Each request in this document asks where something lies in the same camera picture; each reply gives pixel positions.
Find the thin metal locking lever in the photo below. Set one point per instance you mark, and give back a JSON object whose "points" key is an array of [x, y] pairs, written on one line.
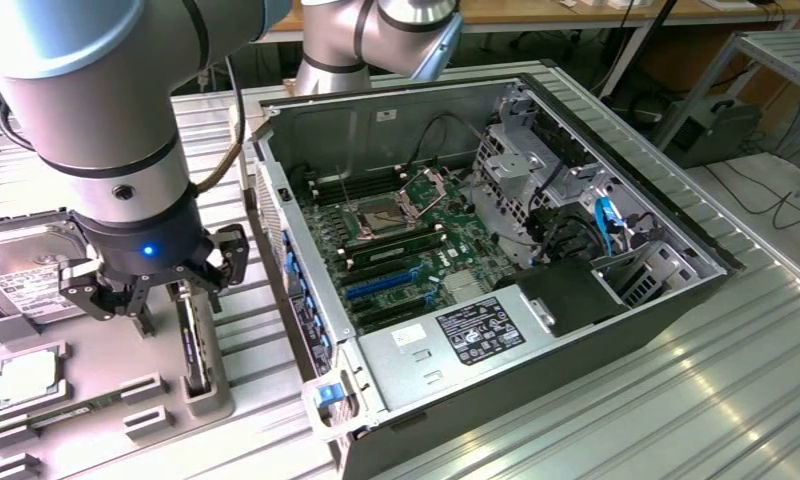
{"points": [[346, 187]]}

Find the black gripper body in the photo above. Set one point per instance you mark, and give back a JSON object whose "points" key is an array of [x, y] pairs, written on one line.
{"points": [[140, 240]]}

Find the metal socket cover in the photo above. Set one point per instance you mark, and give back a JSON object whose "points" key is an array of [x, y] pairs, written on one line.
{"points": [[433, 187]]}

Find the wooden desk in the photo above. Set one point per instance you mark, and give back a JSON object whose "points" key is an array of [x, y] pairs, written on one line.
{"points": [[540, 15], [280, 25]]}

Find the metal disk bay cage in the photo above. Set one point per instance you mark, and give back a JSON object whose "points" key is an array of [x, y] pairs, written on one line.
{"points": [[507, 165]]}

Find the grey power supply unit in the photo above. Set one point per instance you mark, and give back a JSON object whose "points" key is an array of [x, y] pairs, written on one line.
{"points": [[406, 370]]}

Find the hard disk with blue caddy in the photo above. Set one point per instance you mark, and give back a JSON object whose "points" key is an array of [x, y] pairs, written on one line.
{"points": [[13, 285]]}

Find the CPU socket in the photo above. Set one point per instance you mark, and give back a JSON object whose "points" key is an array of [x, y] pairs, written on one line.
{"points": [[381, 217]]}

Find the blue expansion slot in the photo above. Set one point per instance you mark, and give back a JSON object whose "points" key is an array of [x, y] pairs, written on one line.
{"points": [[380, 286]]}

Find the black plastic shroud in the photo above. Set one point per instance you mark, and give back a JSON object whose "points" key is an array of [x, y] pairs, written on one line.
{"points": [[567, 295]]}

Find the silver chipset heatsink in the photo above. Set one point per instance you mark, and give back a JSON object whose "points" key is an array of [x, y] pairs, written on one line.
{"points": [[467, 285]]}

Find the green motherboard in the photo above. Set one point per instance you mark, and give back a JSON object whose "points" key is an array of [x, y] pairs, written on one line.
{"points": [[460, 250]]}

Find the grey parts rack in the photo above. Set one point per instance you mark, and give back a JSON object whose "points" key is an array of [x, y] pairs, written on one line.
{"points": [[106, 360]]}

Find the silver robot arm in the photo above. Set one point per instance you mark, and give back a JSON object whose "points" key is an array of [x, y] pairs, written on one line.
{"points": [[106, 125]]}

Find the black open PC case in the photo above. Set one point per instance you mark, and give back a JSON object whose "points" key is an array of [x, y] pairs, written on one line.
{"points": [[507, 400]]}

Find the blue case release latch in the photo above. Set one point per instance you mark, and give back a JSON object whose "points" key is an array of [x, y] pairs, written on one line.
{"points": [[328, 394]]}

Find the green RAM stick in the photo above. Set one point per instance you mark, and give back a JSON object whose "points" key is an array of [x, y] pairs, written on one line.
{"points": [[73, 412]]}

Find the installed RAM stick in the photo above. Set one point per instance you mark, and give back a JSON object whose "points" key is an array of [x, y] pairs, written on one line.
{"points": [[393, 256]]}

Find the silver CPU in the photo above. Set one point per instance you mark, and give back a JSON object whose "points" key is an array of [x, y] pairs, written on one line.
{"points": [[29, 375]]}

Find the black equipment box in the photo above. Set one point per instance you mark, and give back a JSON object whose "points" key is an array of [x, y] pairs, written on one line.
{"points": [[713, 135]]}

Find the graphics card with metal bracket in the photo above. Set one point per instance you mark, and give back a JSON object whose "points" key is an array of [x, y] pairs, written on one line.
{"points": [[192, 345]]}

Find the metal slat side table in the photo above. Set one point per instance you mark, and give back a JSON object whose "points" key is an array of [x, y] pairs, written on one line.
{"points": [[787, 55]]}

